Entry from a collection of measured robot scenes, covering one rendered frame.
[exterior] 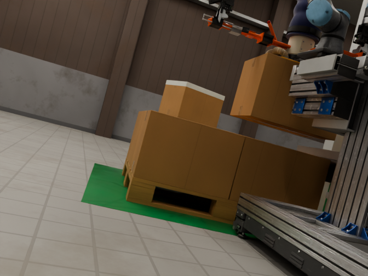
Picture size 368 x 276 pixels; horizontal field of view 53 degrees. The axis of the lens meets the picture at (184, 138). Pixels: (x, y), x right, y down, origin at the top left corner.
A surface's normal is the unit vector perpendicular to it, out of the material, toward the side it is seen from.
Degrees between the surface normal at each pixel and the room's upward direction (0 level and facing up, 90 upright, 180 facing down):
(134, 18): 90
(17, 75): 90
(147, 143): 90
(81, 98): 90
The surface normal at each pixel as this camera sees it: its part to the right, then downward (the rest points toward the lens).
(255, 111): 0.20, 0.07
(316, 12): -0.71, -0.07
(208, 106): 0.60, 0.17
